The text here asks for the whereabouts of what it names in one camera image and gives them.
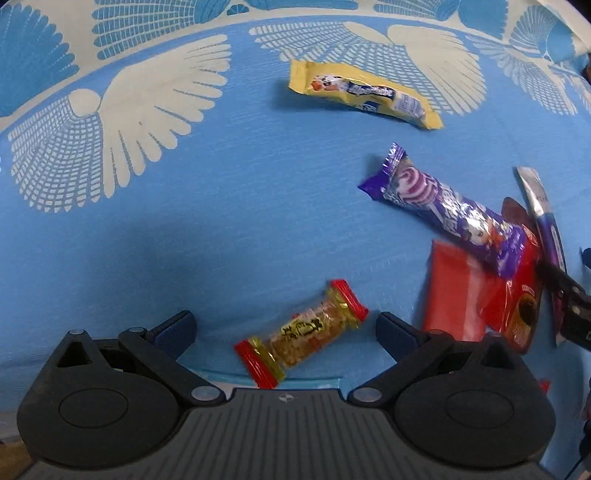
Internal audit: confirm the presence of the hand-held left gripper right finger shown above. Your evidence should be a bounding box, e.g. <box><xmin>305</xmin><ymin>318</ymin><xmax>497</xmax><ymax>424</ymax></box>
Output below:
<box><xmin>346</xmin><ymin>311</ymin><xmax>541</xmax><ymax>408</ymax></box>

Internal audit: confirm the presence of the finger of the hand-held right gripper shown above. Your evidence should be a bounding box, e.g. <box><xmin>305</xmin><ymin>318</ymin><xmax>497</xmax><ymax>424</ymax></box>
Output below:
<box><xmin>536</xmin><ymin>261</ymin><xmax>591</xmax><ymax>354</ymax></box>

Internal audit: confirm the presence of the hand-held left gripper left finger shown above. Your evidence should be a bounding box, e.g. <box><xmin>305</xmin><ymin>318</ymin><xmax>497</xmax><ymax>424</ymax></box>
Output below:
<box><xmin>41</xmin><ymin>310</ymin><xmax>227</xmax><ymax>408</ymax></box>

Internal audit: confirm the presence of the dark red snack pouch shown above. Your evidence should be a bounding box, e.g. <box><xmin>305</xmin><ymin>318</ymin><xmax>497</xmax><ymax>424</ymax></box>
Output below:
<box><xmin>480</xmin><ymin>198</ymin><xmax>546</xmax><ymax>354</ymax></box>

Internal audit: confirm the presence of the plain red packet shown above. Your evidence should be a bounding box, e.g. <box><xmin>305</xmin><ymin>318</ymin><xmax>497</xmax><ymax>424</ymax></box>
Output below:
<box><xmin>422</xmin><ymin>240</ymin><xmax>504</xmax><ymax>342</ymax></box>

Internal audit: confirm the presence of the peanut bar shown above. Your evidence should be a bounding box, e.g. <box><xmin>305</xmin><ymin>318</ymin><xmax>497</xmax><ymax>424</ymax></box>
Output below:
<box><xmin>233</xmin><ymin>279</ymin><xmax>369</xmax><ymax>389</ymax></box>

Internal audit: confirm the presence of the silver and purple packet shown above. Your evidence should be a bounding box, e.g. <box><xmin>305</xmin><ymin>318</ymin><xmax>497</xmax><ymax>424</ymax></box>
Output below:
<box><xmin>516</xmin><ymin>166</ymin><xmax>571</xmax><ymax>347</ymax></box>

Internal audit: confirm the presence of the purple lollipop packet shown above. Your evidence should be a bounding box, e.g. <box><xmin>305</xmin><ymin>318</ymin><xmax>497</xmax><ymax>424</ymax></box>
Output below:
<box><xmin>359</xmin><ymin>142</ymin><xmax>527</xmax><ymax>278</ymax></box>

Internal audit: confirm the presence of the yellow snack packet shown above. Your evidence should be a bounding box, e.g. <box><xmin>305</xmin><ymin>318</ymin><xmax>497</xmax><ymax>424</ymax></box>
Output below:
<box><xmin>289</xmin><ymin>60</ymin><xmax>444</xmax><ymax>131</ymax></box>

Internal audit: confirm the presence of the blue printed bed sheet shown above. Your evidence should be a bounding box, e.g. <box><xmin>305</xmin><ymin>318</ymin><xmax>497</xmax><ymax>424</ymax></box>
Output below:
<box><xmin>0</xmin><ymin>0</ymin><xmax>591</xmax><ymax>480</ymax></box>

